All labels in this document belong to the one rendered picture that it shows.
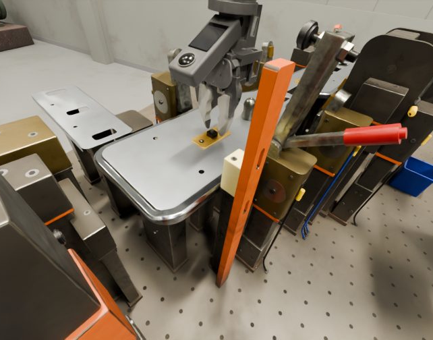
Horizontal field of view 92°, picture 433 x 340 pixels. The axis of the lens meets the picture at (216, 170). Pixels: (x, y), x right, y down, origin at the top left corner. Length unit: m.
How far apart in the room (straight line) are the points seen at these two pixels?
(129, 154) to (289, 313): 0.49
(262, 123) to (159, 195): 0.19
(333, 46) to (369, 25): 2.45
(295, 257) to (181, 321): 0.33
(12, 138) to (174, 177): 0.23
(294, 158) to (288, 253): 0.37
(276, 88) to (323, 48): 0.09
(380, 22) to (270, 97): 2.55
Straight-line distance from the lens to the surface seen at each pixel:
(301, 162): 0.34
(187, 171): 0.36
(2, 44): 5.33
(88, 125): 0.51
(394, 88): 0.53
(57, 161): 0.40
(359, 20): 2.71
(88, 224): 0.32
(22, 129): 0.42
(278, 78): 0.19
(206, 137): 0.43
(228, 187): 0.31
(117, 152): 0.42
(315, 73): 0.28
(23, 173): 0.30
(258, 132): 0.21
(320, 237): 0.73
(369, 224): 0.85
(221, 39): 0.33
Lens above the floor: 1.25
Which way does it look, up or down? 43 degrees down
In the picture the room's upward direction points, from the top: 6 degrees clockwise
